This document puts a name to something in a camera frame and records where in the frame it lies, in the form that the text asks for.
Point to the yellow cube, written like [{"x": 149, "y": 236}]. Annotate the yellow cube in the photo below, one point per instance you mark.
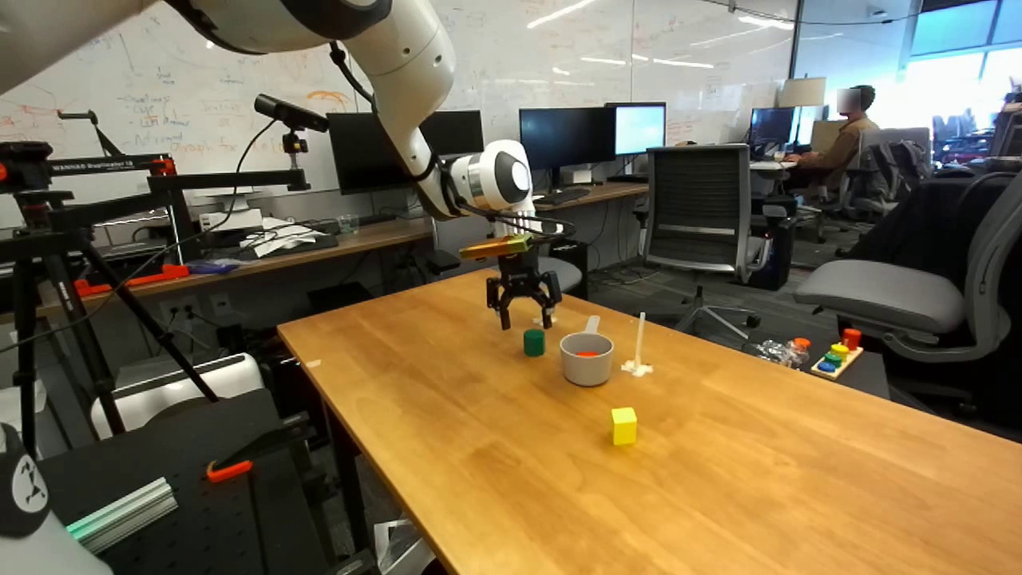
[{"x": 622, "y": 427}]

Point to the white plastic housing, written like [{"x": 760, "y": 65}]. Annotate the white plastic housing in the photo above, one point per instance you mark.
[{"x": 159, "y": 394}]

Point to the black mesh office chair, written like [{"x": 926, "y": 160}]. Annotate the black mesh office chair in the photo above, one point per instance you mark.
[{"x": 697, "y": 201}]

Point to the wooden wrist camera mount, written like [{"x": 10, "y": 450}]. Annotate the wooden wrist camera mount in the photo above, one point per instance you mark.
[{"x": 496, "y": 248}]

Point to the beige lamp shade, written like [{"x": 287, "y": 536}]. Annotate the beige lamp shade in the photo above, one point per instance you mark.
[{"x": 799, "y": 92}]

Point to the clear plastic stick stand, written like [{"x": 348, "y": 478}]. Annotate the clear plastic stick stand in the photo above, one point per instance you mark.
[{"x": 636, "y": 368}]

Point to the orange clamp bar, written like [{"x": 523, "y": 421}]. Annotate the orange clamp bar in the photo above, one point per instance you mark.
[{"x": 149, "y": 278}]

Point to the grey upholstered office chair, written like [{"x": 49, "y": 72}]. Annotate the grey upholstered office chair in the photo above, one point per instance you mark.
[{"x": 572, "y": 274}]

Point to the white papers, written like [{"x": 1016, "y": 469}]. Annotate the white papers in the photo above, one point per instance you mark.
[{"x": 280, "y": 239}]

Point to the light grey cushioned office chair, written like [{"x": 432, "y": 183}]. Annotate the light grey cushioned office chair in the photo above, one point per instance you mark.
[{"x": 880, "y": 293}]

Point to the seated person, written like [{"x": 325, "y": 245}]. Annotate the seated person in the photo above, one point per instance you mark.
[{"x": 846, "y": 144}]

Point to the dark distant office chair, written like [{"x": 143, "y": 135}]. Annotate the dark distant office chair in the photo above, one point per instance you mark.
[{"x": 887, "y": 165}]

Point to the grey mug cup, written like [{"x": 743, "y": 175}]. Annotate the grey mug cup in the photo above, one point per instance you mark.
[{"x": 588, "y": 371}]

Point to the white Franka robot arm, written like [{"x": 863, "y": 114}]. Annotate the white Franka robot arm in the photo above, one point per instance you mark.
[{"x": 403, "y": 65}]

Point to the black tripod with boom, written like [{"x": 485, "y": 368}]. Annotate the black tripod with boom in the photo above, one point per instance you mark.
[{"x": 23, "y": 245}]

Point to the large black case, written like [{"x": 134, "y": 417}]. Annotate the large black case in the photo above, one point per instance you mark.
[{"x": 213, "y": 531}]

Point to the black cap white logo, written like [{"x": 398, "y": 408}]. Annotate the black cap white logo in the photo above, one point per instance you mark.
[{"x": 21, "y": 488}]

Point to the long wooden desk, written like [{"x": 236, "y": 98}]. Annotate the long wooden desk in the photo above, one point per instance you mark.
[{"x": 351, "y": 245}]

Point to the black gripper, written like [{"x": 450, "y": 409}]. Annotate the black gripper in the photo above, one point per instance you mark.
[{"x": 521, "y": 269}]

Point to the large black monitor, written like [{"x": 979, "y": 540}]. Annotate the large black monitor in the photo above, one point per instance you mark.
[{"x": 354, "y": 160}]

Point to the green cube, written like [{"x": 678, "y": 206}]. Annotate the green cube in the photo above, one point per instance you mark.
[{"x": 535, "y": 343}]

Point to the small distant monitor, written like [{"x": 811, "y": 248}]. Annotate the small distant monitor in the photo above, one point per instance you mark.
[{"x": 766, "y": 131}]

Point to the black camera on boom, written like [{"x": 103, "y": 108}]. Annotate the black camera on boom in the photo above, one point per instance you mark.
[{"x": 287, "y": 108}]

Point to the clear plastic bag toy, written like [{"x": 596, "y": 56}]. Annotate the clear plastic bag toy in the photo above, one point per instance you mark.
[{"x": 786, "y": 353}]

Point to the shiny metal cylinder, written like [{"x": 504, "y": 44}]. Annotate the shiny metal cylinder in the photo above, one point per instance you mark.
[{"x": 121, "y": 513}]

